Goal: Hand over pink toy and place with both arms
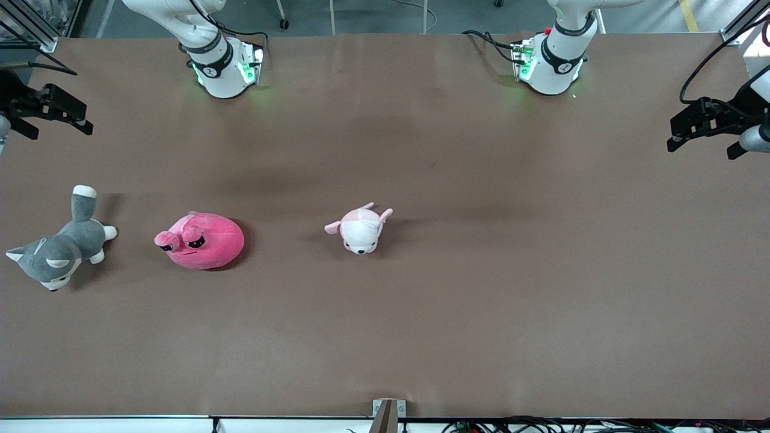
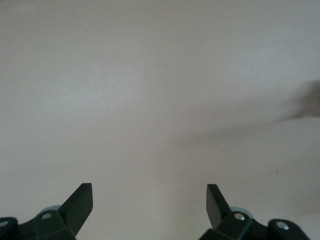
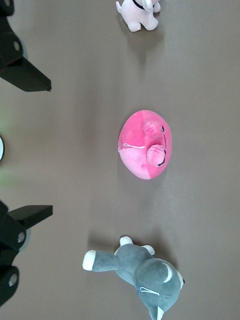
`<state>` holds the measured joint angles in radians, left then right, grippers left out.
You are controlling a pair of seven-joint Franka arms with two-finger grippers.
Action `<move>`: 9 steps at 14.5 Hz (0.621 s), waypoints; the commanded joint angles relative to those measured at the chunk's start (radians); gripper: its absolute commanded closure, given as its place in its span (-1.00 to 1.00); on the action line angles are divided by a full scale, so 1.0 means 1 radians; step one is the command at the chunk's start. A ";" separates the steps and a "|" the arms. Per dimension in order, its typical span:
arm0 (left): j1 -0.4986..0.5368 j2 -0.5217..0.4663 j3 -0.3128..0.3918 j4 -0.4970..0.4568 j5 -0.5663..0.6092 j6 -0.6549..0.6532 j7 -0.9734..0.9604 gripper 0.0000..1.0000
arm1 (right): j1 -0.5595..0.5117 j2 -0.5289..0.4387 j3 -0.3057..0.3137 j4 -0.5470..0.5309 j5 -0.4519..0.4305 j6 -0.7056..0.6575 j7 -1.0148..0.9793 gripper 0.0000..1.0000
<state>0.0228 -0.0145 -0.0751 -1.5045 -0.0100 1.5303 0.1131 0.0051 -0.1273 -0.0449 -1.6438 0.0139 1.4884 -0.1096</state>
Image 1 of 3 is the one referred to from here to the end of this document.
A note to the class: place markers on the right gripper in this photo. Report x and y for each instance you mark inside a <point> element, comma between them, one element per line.
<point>12,95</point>

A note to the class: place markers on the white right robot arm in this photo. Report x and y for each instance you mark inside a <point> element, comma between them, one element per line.
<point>222,78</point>

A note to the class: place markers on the thin white pole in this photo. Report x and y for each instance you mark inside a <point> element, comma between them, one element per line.
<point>332,18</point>
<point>425,18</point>

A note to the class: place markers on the pink round plush toy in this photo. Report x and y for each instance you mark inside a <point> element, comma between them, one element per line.
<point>210,246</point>

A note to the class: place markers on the grey white husky plush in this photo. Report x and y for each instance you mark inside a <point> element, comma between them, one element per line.
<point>72,240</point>

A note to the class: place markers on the brown table cover mat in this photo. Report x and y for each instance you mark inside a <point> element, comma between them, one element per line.
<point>421,337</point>

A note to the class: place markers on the chair leg with caster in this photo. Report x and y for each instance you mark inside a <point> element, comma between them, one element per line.
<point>283,24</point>

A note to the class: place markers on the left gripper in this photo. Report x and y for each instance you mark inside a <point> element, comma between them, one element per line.
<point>743,100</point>

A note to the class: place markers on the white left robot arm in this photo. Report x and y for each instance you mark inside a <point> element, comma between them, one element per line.
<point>556,66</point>

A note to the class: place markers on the aluminium frame profile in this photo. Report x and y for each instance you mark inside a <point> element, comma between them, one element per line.
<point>740,27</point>
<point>36,33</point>

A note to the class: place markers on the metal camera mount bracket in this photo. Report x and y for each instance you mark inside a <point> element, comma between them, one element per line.
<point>388,418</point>

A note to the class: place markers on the small white pink plush dog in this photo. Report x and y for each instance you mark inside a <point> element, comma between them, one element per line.
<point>361,231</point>

